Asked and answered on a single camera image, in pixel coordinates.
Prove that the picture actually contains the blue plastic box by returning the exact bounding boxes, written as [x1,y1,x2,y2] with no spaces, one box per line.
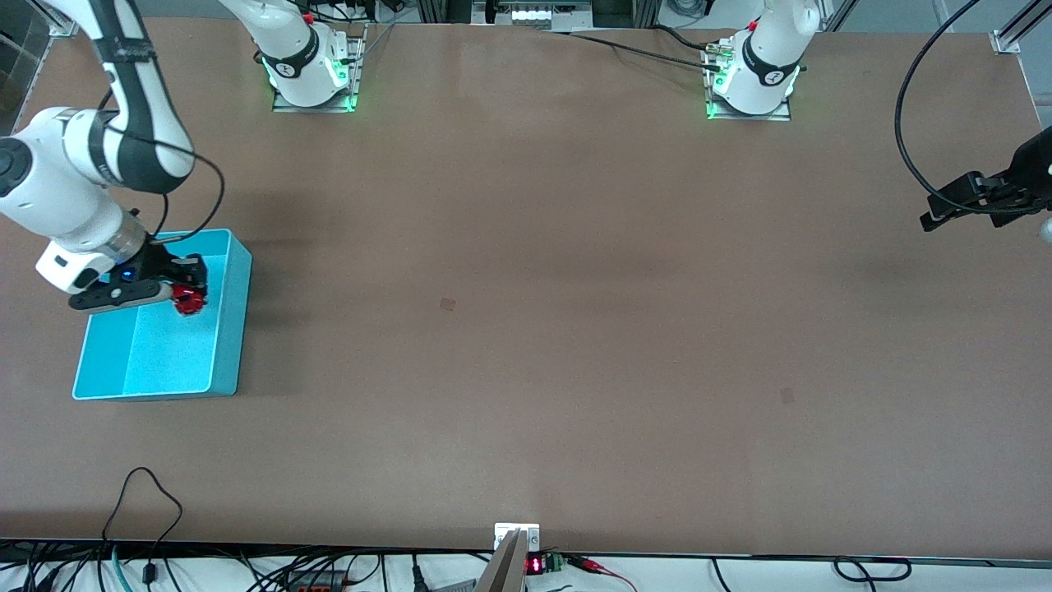
[72,229,254,401]

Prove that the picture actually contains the orange power strip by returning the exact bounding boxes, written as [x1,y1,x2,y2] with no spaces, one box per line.
[286,571,348,592]

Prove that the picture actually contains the lit control unit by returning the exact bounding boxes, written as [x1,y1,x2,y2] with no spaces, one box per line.
[473,0,594,30]

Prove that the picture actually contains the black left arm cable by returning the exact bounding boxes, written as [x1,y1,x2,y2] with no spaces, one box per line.
[894,0,999,216]

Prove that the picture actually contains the aluminium frame corner profile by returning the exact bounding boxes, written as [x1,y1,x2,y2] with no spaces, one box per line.
[990,0,1052,55]

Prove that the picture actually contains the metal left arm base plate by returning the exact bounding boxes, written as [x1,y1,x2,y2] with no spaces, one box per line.
[704,33,793,123]

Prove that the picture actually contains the black looped thin cable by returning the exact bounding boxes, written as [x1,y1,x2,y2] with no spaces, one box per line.
[102,467,184,580]

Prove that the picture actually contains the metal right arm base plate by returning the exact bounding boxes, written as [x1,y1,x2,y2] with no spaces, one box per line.
[271,23,367,113]

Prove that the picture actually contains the short black table cable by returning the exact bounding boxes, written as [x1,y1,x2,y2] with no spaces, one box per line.
[652,25,712,53]

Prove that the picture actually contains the long black table cable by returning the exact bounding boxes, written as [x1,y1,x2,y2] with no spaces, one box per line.
[547,30,724,73]

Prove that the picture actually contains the black coiled cable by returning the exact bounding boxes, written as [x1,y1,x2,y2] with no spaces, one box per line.
[833,557,912,582]

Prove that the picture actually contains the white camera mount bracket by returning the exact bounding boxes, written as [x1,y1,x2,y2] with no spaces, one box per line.
[494,523,542,552]

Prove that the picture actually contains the grey camera support bar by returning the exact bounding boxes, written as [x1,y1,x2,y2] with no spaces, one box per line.
[474,530,528,592]

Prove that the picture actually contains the red clip lead wires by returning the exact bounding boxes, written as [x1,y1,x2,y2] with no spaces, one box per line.
[565,556,639,592]

